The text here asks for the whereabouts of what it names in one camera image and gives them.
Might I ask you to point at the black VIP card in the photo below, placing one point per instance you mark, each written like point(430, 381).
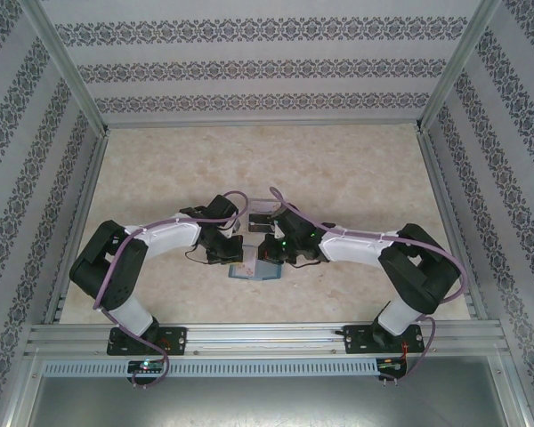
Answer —
point(263, 227)

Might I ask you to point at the teal leather card holder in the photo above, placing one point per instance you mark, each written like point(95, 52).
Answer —
point(267, 271)

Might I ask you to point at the pink floral VIP card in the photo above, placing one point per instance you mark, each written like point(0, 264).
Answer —
point(249, 264)

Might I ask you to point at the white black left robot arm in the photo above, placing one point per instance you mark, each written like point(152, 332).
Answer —
point(169, 238)

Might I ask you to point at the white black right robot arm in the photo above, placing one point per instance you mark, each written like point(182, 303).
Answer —
point(356, 249)

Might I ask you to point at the grey metal sheet panel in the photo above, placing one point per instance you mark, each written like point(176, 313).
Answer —
point(267, 402)

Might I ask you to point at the small circuit board green light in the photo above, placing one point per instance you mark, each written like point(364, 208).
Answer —
point(147, 365)

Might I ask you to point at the aluminium mounting rail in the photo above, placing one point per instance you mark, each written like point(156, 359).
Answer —
point(258, 338)

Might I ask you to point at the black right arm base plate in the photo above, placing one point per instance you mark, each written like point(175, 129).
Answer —
point(356, 338)

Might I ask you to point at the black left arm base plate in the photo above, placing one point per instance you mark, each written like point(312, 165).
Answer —
point(173, 340)

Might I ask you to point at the aluminium table edge rail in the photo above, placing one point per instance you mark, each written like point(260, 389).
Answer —
point(82, 187)
point(449, 187)

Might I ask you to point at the aluminium frame post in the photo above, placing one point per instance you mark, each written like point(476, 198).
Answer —
point(458, 66)
point(67, 66)

